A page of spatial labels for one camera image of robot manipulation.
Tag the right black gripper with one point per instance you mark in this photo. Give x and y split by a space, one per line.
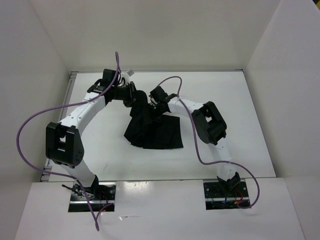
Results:
152 104

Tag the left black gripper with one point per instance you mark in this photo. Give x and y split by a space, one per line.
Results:
131 99

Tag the black skirt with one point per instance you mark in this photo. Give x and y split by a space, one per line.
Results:
149 127

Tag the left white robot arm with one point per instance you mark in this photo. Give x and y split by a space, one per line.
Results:
63 143

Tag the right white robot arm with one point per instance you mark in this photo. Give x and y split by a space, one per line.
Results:
210 128

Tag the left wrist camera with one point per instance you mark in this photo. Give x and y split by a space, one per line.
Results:
125 76

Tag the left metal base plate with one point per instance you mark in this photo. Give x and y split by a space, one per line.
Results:
103 200

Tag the metal base plate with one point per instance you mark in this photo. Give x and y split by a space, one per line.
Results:
216 199
103 200

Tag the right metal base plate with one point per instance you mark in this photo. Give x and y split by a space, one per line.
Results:
216 199

